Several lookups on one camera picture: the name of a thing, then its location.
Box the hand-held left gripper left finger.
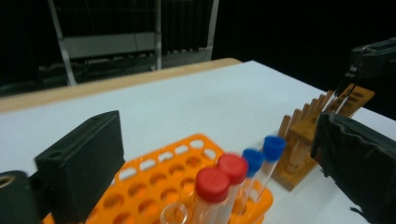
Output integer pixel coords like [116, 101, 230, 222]
[34, 109, 126, 224]

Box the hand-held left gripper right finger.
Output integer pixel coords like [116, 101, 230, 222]
[310, 111, 396, 224]

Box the wooden tube rack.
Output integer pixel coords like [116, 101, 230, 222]
[271, 83, 376, 192]

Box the orange plastic tube rack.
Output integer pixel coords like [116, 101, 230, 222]
[41, 133, 275, 224]

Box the blue-capped clear tube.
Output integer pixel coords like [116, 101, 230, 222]
[236, 147, 266, 218]
[253, 134, 288, 203]

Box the red-capped clear tube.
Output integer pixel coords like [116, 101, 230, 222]
[217, 152, 249, 224]
[190, 167, 232, 224]

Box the clear uncapped tube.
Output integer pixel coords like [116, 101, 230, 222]
[160, 201, 190, 224]

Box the white table sheet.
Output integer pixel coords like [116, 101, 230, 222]
[0, 60, 396, 224]

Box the white metal desk frame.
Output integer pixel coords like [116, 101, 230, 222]
[46, 0, 220, 88]

